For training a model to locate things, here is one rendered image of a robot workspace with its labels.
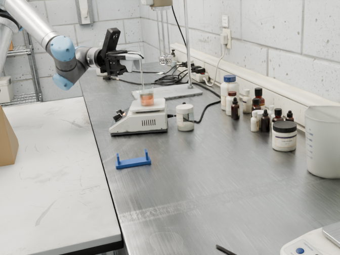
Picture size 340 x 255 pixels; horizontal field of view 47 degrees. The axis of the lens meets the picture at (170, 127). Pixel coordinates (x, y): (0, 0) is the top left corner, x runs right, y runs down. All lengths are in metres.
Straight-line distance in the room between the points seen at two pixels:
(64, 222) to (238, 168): 0.46
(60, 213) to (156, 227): 0.23
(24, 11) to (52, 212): 0.79
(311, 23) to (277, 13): 0.20
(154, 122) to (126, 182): 0.36
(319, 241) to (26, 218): 0.61
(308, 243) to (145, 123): 0.75
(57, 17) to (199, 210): 3.05
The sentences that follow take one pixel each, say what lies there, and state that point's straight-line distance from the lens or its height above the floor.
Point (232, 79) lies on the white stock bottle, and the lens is 1.49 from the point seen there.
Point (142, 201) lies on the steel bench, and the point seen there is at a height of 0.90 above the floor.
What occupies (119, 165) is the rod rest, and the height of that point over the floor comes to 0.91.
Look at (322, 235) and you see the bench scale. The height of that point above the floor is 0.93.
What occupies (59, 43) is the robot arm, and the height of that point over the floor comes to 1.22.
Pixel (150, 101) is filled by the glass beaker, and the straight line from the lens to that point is 1.32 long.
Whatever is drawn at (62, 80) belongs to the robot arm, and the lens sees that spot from 1.45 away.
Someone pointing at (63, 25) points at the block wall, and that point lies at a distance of 3.75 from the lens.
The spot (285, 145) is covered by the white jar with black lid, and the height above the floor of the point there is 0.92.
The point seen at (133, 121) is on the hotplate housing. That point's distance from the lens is 1.32.
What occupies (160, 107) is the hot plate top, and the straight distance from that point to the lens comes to 1.30.
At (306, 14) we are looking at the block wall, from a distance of 1.32.
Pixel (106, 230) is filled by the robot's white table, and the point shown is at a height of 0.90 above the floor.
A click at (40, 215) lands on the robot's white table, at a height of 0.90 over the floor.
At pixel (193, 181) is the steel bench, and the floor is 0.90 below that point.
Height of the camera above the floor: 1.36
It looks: 20 degrees down
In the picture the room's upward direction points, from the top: 5 degrees counter-clockwise
